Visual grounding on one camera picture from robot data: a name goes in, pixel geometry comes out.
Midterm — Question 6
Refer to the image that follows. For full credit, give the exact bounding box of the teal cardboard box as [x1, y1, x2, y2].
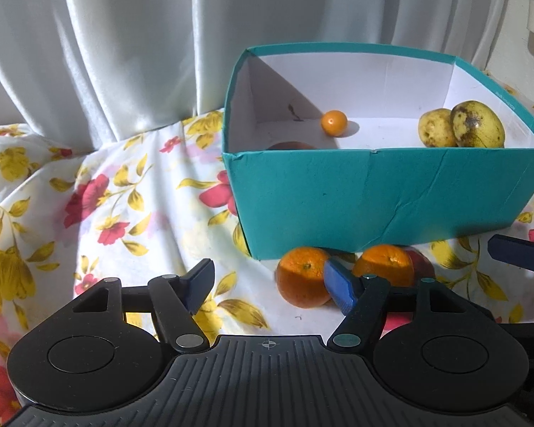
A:
[221, 43, 534, 261]

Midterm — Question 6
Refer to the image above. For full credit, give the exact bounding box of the floral bed sheet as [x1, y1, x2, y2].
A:
[0, 69, 534, 427]

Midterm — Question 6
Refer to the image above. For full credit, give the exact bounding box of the white curtain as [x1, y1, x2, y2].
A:
[0, 0, 512, 154]

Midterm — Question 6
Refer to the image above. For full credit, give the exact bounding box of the orange mandarin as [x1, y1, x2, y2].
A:
[351, 244, 415, 288]
[275, 246, 334, 309]

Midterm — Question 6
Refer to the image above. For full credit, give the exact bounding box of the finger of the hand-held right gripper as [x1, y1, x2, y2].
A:
[488, 234, 534, 273]

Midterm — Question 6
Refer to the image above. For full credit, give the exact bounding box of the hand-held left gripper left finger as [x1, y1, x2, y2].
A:
[71, 258, 217, 355]

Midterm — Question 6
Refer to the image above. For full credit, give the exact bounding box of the small round orange fruit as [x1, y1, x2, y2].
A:
[321, 110, 348, 137]

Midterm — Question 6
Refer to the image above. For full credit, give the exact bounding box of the red apple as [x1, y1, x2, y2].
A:
[267, 141, 318, 151]

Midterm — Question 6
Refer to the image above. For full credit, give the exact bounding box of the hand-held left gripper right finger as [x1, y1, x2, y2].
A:
[323, 258, 491, 353]

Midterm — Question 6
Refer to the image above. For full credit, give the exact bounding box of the smooth yellow fruit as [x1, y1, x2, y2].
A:
[418, 109, 458, 148]

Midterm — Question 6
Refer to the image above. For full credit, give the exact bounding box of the brown-spotted yellow-green fruit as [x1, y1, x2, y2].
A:
[450, 100, 506, 149]

